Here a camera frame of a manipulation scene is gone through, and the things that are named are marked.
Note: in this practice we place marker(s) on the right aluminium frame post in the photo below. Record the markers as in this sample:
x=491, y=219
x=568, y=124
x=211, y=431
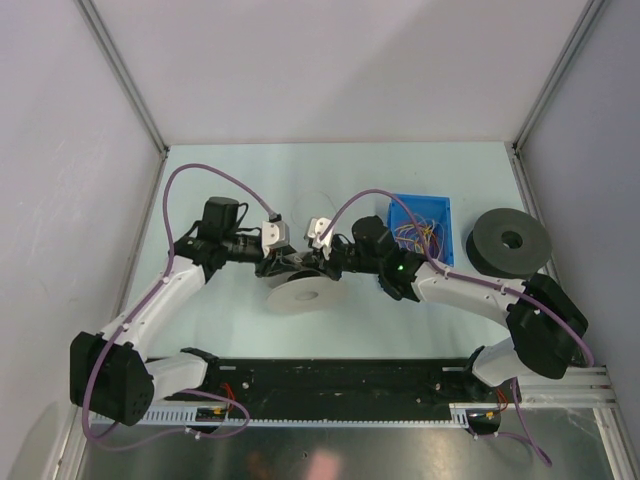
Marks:
x=569, y=53

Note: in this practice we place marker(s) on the left aluminium frame post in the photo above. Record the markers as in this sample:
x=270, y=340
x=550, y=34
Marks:
x=115, y=61

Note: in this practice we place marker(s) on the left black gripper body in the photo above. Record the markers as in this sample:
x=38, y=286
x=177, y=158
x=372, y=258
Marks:
x=265, y=266

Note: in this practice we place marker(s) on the dark grey cable spool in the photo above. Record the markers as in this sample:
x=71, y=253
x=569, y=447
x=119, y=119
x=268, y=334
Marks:
x=508, y=243

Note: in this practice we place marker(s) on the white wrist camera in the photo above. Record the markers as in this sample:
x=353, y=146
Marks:
x=319, y=236
x=275, y=237

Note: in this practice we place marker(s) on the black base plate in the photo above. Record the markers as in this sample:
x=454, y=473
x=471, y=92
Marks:
x=351, y=390

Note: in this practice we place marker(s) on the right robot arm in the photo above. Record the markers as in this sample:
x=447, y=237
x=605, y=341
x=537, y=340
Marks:
x=545, y=327

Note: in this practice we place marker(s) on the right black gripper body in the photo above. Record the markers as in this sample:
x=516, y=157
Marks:
x=343, y=258

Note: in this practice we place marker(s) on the slotted grey cable duct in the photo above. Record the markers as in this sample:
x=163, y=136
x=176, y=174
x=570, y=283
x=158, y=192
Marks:
x=192, y=416

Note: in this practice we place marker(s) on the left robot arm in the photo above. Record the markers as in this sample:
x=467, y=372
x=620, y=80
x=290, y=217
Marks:
x=111, y=373

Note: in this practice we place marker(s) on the blue plastic bin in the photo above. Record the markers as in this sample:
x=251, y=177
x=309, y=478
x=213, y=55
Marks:
x=433, y=216

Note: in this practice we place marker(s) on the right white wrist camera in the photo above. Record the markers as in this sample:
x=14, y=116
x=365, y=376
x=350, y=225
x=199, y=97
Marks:
x=319, y=236

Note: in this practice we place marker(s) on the white cable spool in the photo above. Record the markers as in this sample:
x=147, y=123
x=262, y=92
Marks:
x=303, y=292

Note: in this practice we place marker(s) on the aluminium frame post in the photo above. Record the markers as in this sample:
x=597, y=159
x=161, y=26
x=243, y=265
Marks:
x=115, y=61
x=569, y=53

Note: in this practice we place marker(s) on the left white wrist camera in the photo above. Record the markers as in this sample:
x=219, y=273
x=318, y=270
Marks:
x=275, y=237

